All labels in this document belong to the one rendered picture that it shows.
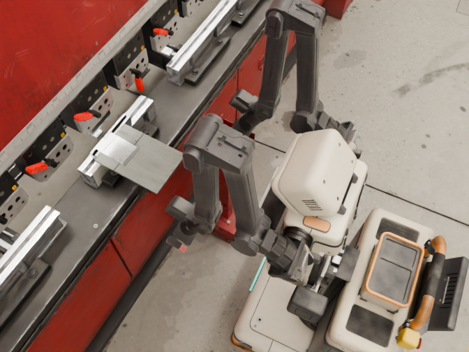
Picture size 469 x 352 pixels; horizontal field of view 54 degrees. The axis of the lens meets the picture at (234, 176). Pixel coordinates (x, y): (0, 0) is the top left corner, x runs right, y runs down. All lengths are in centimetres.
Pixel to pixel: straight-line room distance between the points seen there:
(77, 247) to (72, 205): 16
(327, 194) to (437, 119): 215
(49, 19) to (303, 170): 71
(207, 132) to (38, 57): 50
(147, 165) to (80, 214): 30
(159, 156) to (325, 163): 67
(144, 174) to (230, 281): 105
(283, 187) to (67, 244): 83
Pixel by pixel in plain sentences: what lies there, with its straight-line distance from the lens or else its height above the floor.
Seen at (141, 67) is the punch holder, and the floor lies 120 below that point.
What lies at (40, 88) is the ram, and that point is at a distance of 128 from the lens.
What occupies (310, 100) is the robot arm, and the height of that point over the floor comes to 134.
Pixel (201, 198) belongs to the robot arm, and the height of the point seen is 137.
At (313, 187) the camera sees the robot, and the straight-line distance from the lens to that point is 115.
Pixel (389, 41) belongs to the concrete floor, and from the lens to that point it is 362.
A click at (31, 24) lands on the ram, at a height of 163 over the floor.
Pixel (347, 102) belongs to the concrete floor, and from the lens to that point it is 315.
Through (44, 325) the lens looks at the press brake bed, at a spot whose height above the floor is 79.
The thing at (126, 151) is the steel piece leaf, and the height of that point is 100.
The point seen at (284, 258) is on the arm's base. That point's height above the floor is 122.
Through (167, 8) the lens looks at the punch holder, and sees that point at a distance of 165.
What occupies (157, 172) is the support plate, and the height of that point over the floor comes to 100.
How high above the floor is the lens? 238
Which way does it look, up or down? 61 degrees down
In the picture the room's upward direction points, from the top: 3 degrees clockwise
